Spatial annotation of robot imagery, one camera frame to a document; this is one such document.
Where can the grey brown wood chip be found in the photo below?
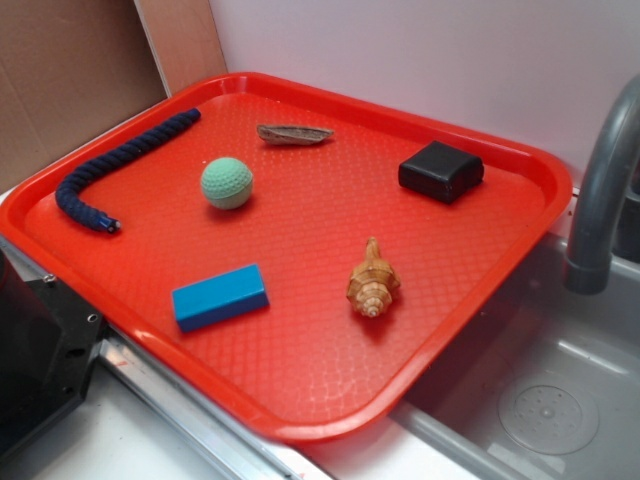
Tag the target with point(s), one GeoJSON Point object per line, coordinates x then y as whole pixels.
{"type": "Point", "coordinates": [292, 135]}

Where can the red plastic tray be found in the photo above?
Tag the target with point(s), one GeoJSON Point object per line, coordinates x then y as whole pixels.
{"type": "Point", "coordinates": [123, 221]}

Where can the tan spiral seashell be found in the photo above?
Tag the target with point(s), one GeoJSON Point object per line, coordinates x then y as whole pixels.
{"type": "Point", "coordinates": [373, 283]}

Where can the blue rectangular wooden block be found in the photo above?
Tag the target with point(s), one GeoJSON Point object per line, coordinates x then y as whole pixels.
{"type": "Point", "coordinates": [219, 298]}

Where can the green dimpled foam ball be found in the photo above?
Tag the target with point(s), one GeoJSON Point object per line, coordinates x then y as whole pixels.
{"type": "Point", "coordinates": [227, 183]}

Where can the black rounded square block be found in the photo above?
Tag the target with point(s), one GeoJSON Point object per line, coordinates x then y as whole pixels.
{"type": "Point", "coordinates": [441, 172]}

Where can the light wooden board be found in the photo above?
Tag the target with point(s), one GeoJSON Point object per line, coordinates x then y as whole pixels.
{"type": "Point", "coordinates": [184, 41]}

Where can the grey plastic toy sink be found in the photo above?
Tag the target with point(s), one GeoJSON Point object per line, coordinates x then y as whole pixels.
{"type": "Point", "coordinates": [542, 383]}

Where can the grey curved toy faucet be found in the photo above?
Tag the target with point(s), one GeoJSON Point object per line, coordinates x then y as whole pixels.
{"type": "Point", "coordinates": [606, 219]}

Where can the brown cardboard panel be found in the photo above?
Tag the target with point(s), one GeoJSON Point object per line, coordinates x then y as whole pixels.
{"type": "Point", "coordinates": [70, 71]}

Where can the silver aluminium rail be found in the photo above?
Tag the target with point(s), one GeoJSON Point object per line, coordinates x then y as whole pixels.
{"type": "Point", "coordinates": [140, 421]}

